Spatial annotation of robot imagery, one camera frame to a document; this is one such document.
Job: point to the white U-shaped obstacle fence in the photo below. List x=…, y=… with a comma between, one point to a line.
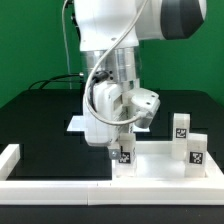
x=115, y=191

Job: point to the white square table top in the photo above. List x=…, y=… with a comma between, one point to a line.
x=155, y=163

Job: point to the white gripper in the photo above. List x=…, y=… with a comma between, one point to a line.
x=109, y=110

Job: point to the white AprilTag base plate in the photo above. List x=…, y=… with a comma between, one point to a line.
x=77, y=124

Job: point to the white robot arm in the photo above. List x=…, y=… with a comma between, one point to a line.
x=112, y=29

